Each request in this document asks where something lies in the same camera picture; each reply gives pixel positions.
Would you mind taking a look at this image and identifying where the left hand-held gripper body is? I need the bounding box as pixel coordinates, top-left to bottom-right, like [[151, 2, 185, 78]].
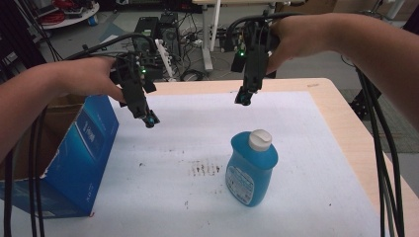
[[109, 51, 158, 119]]

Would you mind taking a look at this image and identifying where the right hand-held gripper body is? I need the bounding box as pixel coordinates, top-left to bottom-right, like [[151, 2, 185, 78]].
[[230, 19, 281, 97]]

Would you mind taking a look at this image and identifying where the blue detergent bottle white cap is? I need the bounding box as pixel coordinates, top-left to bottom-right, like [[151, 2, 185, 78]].
[[224, 128, 280, 208]]

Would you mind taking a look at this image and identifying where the blue cardboard box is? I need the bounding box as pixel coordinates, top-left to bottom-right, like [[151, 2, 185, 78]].
[[0, 94, 121, 219]]

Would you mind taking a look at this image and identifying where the person's left hand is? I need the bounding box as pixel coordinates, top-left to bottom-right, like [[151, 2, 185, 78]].
[[52, 56, 126, 104]]

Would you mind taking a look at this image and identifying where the person's right hand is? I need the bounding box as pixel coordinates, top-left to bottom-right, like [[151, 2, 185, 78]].
[[265, 13, 338, 76]]

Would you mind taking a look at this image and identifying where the white foam mat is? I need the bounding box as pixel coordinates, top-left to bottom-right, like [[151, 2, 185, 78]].
[[0, 90, 382, 237]]

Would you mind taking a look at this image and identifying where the white power strip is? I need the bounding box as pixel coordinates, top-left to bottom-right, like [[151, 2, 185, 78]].
[[153, 38, 177, 82]]

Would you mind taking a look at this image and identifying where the white desk leg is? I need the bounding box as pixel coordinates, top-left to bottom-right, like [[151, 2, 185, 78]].
[[192, 0, 222, 72]]

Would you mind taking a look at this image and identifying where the black computer tower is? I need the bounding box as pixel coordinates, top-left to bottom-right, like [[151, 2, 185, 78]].
[[131, 12, 182, 81]]

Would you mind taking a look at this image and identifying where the round white table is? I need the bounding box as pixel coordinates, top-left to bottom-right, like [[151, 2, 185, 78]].
[[39, 0, 101, 31]]

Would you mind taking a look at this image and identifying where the red coiled cable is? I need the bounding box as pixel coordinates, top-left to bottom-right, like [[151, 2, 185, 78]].
[[40, 0, 78, 27]]

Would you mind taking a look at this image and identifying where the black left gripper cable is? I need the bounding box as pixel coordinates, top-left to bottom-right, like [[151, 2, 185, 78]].
[[2, 32, 158, 237]]

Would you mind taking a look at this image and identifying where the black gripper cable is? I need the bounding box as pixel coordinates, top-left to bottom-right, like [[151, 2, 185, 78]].
[[2, 32, 158, 237], [224, 11, 407, 237]]

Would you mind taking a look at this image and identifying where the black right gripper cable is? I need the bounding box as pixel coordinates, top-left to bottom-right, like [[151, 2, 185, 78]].
[[224, 11, 407, 237]]

